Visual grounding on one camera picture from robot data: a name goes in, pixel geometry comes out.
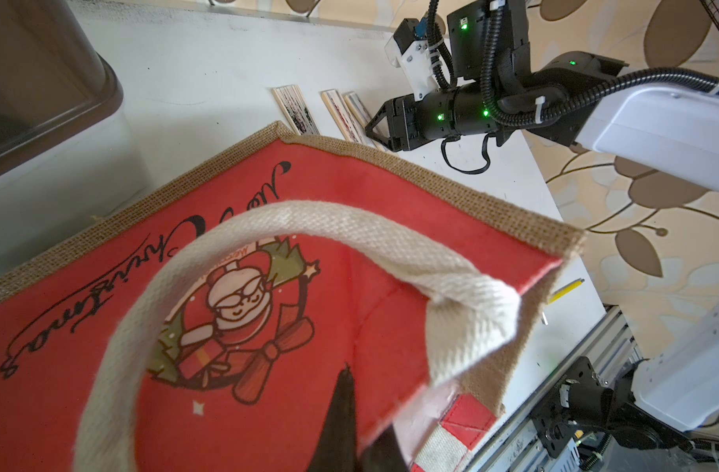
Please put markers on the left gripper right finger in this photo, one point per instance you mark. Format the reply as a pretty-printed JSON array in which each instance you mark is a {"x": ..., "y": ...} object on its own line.
[{"x": 383, "y": 455}]

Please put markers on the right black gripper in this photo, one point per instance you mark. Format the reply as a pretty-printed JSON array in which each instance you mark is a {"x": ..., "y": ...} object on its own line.
[{"x": 468, "y": 78}]

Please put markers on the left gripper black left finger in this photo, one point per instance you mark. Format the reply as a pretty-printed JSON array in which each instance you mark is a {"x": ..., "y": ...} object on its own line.
[{"x": 336, "y": 449}]

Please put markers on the brown toolbox with white handle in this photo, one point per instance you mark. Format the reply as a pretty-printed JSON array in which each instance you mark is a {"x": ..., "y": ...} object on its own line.
[{"x": 53, "y": 83}]

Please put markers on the yellow hex key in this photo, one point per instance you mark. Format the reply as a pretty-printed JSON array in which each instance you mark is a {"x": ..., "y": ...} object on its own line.
[{"x": 564, "y": 290}]

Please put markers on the folding fan black print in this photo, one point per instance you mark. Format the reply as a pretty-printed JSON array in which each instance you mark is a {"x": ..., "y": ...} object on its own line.
[{"x": 294, "y": 107}]

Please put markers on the folding fan plain wood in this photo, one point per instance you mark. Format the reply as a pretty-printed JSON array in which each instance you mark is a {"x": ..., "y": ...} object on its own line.
[{"x": 342, "y": 117}]

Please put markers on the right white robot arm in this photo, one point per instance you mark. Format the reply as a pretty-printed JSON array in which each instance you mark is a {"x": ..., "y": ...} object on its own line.
[{"x": 664, "y": 119}]

